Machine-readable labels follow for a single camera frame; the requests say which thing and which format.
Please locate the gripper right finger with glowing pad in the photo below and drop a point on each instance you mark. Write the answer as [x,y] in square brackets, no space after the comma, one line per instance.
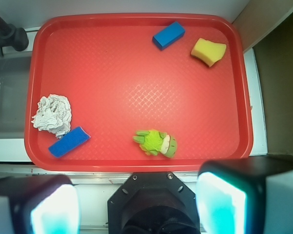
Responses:
[253,195]

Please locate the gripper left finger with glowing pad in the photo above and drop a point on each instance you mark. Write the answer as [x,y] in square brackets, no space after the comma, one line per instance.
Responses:
[40,204]

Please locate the blue block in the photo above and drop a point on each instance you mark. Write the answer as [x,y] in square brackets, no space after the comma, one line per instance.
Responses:
[168,36]

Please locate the blue sponge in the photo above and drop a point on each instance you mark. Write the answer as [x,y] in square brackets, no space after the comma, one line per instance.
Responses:
[69,142]

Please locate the crumpled white paper towel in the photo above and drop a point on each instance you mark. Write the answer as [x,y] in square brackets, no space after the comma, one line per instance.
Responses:
[53,115]

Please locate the green dinosaur toy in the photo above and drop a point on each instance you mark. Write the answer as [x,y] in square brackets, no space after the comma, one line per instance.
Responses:
[154,142]

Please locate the red plastic tray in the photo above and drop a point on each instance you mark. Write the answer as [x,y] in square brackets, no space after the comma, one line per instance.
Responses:
[118,82]

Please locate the grey sink basin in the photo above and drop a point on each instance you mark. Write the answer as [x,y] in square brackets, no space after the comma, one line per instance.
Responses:
[14,78]

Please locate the yellow sponge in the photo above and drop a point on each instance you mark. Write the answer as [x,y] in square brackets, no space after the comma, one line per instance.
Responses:
[208,51]

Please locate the black faucet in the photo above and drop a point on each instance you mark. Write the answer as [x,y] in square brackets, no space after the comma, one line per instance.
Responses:
[11,36]

